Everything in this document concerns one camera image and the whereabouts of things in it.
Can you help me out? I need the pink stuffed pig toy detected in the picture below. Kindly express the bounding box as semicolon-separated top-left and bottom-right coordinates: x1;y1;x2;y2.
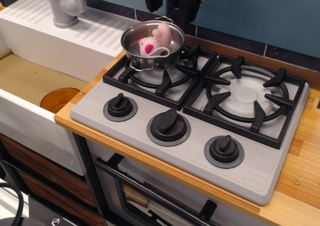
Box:
138;22;172;58

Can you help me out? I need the stainless steel pan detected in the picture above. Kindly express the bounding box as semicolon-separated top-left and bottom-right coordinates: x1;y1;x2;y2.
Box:
121;16;185;72

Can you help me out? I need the black left stove knob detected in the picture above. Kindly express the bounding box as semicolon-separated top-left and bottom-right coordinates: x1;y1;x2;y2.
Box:
103;93;138;122

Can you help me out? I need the black stove knob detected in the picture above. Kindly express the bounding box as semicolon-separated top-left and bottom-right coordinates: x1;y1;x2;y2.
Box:
204;135;245;169
103;93;138;122
146;109;191;147

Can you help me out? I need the black middle stove knob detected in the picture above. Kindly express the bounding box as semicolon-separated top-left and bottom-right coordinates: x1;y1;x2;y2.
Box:
146;109;191;147

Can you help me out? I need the black right stove knob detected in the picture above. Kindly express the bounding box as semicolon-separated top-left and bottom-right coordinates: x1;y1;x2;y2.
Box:
204;135;245;169

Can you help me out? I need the grey toy stove top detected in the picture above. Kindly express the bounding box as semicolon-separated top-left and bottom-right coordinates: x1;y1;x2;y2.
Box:
69;32;311;206

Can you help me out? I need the grey toy faucet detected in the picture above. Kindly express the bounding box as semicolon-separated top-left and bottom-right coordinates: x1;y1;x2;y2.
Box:
49;0;86;29

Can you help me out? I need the black left burner grate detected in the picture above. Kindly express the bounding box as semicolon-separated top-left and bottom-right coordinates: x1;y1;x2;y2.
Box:
103;43;217;110

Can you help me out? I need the black burner grate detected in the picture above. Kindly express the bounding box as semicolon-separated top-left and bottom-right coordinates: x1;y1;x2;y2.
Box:
183;55;310;149
103;43;217;110

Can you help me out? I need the black right burner grate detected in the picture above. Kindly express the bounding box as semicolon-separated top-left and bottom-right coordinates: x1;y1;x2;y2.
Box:
183;55;310;149

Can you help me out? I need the white toy sink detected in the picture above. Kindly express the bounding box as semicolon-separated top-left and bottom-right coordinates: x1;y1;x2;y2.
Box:
0;0;136;176

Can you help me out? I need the orange plastic sink drain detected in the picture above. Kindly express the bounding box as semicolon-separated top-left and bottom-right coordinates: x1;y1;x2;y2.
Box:
40;87;80;114

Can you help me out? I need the toy oven door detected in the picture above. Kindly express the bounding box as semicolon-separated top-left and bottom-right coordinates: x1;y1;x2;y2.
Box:
93;152;271;226

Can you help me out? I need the black oven door handle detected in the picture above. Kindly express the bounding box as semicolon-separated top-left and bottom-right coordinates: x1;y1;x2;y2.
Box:
94;153;217;226

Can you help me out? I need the black braided cable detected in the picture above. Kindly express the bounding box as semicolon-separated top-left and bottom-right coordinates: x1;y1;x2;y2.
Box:
0;182;25;226

